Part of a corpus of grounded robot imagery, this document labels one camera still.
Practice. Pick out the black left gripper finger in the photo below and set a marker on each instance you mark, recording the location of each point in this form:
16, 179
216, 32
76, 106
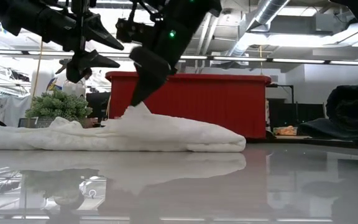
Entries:
101, 31
85, 60

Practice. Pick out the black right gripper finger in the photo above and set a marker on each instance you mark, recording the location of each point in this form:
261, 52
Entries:
145, 90

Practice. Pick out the white lace garment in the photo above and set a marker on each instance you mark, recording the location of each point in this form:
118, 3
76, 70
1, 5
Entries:
135, 133

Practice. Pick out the dark grey garment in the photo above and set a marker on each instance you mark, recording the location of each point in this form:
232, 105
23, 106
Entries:
353, 109

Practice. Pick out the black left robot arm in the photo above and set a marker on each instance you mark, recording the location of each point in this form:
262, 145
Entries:
11, 12

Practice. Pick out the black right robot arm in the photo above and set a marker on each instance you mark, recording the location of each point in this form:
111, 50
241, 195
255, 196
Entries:
182, 18

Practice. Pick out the red plastic bin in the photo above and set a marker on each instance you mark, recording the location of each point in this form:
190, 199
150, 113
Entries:
213, 105

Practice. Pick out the clear spray bottle black head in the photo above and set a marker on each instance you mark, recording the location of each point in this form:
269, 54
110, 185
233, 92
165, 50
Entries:
73, 88

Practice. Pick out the white paper towel roll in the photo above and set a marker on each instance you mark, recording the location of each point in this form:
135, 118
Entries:
42, 84

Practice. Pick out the green potted plant patterned pot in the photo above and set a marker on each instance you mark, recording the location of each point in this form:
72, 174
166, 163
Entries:
57, 105

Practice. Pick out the white hanging sheet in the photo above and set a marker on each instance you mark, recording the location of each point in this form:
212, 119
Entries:
14, 109

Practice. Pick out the long ceiling light strip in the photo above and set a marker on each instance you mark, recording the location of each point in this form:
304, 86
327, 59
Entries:
259, 59

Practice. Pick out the orange cloth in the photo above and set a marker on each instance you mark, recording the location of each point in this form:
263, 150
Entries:
286, 130

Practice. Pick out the large black screen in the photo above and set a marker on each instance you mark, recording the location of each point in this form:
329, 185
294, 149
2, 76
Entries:
309, 113

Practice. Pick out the wooden workbench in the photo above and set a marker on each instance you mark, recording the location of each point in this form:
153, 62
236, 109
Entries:
315, 140

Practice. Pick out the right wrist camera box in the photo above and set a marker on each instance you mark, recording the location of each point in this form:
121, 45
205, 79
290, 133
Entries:
132, 31

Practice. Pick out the silver spiral ventilation duct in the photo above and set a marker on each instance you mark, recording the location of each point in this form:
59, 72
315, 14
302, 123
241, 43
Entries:
259, 21

